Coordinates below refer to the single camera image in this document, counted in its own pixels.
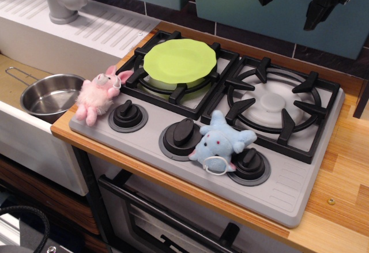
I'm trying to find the black right burner grate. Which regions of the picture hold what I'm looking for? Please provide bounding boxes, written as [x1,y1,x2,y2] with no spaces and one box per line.
[201,56,345,164]

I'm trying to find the white toy sink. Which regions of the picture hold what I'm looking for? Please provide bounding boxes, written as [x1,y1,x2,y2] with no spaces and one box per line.
[1,0,158,196]

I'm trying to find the grey toy stove top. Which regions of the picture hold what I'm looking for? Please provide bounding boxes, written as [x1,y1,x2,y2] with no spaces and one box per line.
[68,29,346,229]

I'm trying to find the pink stuffed pig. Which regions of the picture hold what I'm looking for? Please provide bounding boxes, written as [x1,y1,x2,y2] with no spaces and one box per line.
[76,65,133,127]

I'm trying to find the black burner grate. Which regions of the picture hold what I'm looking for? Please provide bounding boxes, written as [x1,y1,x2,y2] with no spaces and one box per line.
[118,31,240,120]
[201,56,345,164]

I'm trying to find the black stove knob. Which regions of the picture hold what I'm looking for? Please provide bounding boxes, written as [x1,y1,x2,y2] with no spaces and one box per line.
[227,148,271,187]
[159,118,202,162]
[108,100,148,133]

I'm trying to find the steel pot with handle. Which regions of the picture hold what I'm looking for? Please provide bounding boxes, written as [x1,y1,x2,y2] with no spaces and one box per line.
[5,67,84,124]

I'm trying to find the black right stove knob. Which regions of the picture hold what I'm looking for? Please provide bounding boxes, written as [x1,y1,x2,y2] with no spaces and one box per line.
[227,148,271,187]

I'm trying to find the toy oven door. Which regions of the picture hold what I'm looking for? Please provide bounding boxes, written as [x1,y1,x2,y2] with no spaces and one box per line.
[97,170,239,252]

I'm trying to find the blue stuffed hippo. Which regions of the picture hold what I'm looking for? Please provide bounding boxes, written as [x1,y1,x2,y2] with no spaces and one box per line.
[189,110,257,175]

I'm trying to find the black left burner grate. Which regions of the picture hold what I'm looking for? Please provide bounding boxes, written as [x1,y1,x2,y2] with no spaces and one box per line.
[118,31,240,120]

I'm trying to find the green plastic plate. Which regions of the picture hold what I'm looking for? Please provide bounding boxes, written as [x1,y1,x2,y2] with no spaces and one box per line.
[143,39,217,84]

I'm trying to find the black middle stove knob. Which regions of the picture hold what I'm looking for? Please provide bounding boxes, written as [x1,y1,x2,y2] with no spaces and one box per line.
[159,118,202,162]

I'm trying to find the black braided cable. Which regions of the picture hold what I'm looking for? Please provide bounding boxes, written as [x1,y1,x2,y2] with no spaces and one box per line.
[0,205,51,253]

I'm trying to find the black left stove knob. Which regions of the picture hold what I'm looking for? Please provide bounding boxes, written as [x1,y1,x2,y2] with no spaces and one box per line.
[108,100,148,133]

